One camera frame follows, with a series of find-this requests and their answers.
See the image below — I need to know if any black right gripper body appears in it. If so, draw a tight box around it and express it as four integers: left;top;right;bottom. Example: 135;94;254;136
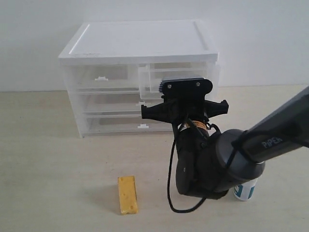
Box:
141;80;229;123

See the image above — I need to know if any white teal-labelled pill bottle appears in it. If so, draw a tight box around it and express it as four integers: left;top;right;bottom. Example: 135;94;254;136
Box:
233;178;258;201

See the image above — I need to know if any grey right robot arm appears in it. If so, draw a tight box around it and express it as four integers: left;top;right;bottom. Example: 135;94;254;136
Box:
141;77;309;199

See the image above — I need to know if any bottom wide clear drawer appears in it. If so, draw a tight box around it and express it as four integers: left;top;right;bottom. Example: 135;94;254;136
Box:
81;116;172;136

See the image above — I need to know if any wide clear drawer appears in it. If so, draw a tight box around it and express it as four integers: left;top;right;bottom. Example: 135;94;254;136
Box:
78;93;163;114
81;116;172;136

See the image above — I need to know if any middle wide clear drawer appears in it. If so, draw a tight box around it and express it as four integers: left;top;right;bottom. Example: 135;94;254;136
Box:
78;93;163;114

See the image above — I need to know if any white plastic drawer cabinet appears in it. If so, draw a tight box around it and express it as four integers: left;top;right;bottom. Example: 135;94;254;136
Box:
58;20;219;137

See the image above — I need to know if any yellow cheese-like sponge block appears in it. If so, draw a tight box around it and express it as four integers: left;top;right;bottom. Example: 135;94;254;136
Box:
118;176;139;215

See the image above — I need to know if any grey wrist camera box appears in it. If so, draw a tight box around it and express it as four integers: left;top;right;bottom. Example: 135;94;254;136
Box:
158;75;206;93

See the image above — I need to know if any black camera cable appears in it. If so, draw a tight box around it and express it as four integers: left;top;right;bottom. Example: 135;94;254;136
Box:
167;116;218;214

